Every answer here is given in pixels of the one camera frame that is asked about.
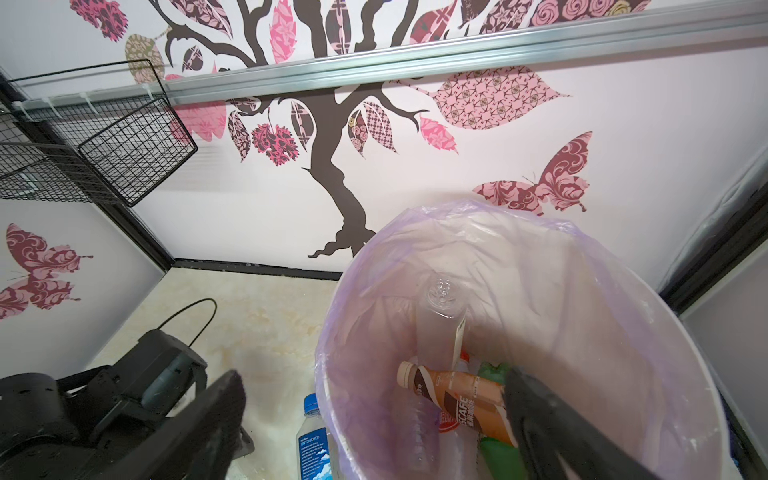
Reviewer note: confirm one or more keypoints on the aluminium rail back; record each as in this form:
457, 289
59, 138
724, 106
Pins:
698, 26

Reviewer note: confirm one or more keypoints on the black wire basket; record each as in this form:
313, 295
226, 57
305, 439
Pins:
91, 147

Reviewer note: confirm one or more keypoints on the clear rectangular bottle green label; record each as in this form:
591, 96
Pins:
440, 321

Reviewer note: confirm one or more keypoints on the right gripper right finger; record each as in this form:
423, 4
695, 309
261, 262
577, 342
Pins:
555, 441

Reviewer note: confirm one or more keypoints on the clear bottle blue label cap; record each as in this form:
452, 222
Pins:
313, 448

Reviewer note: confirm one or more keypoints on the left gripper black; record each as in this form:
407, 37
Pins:
78, 426

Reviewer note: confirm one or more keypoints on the white bin with purple liner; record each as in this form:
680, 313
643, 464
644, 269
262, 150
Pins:
542, 296

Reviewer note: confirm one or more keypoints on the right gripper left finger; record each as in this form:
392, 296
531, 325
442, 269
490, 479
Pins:
199, 443

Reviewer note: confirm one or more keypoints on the brown bottle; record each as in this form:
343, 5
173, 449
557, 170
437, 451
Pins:
470, 400

